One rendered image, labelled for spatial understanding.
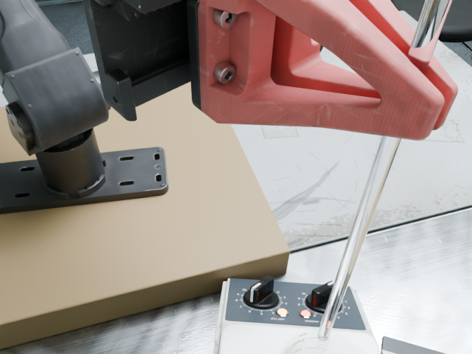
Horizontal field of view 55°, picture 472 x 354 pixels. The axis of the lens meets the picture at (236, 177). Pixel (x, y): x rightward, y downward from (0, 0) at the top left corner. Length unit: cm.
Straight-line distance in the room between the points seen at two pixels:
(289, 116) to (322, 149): 48
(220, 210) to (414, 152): 30
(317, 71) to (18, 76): 30
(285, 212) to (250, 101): 40
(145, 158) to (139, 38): 38
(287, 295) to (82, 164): 24
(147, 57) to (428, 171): 52
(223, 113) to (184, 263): 30
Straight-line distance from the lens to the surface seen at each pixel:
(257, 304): 41
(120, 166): 54
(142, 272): 45
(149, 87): 17
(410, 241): 56
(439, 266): 55
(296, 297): 44
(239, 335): 37
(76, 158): 48
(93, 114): 44
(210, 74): 16
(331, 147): 64
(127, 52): 17
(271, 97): 16
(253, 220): 48
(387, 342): 48
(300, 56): 18
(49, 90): 43
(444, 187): 64
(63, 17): 309
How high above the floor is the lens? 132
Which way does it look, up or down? 46 degrees down
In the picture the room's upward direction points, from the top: 1 degrees clockwise
